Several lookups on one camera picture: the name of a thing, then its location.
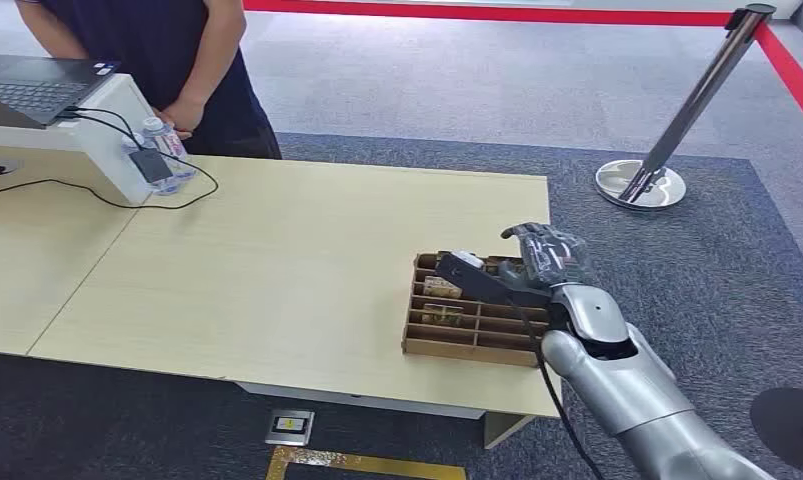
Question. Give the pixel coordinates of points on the person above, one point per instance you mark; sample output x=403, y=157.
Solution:
x=162, y=40

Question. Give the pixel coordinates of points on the black power adapter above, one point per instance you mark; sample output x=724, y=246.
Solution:
x=150, y=166

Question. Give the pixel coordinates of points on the long red barrier belt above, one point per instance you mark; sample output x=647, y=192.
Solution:
x=507, y=12

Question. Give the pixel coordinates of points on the grey open laptop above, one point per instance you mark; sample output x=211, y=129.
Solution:
x=23, y=89

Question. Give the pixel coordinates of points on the black round floor disc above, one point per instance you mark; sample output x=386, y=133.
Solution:
x=795, y=427

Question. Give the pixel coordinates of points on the short red barrier belt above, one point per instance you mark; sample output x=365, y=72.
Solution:
x=795, y=79

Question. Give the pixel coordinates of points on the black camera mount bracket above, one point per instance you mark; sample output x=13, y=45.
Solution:
x=474, y=281

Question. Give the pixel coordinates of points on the person's right forearm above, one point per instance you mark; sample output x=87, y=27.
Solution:
x=50, y=30

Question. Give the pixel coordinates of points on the person's left hand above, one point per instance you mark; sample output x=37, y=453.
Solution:
x=186, y=114

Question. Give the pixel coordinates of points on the patterned card in box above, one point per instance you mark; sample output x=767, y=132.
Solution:
x=441, y=287
x=441, y=314

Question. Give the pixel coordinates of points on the white desk riser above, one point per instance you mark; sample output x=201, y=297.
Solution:
x=99, y=142

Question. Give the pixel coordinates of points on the brown cardboard divider box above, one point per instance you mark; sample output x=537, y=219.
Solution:
x=467, y=341

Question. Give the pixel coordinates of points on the dark blue floor rug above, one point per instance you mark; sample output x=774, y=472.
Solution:
x=706, y=278

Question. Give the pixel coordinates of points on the chrome stanchion post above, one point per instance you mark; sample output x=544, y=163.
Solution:
x=699, y=93

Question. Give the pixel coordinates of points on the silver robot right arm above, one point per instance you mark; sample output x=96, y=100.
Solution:
x=639, y=391

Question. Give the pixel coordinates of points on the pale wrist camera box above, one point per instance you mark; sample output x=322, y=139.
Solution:
x=467, y=259

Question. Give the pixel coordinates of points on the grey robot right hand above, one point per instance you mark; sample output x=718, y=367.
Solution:
x=553, y=258

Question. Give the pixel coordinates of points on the metal floor outlet box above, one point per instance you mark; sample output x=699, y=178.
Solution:
x=290, y=426

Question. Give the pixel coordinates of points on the chrome stanchion base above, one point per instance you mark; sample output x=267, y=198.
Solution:
x=666, y=189

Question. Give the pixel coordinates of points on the person's right hand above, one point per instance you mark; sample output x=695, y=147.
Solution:
x=160, y=118

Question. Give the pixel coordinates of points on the clear plastic water bottle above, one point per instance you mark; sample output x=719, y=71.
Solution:
x=172, y=146
x=166, y=185

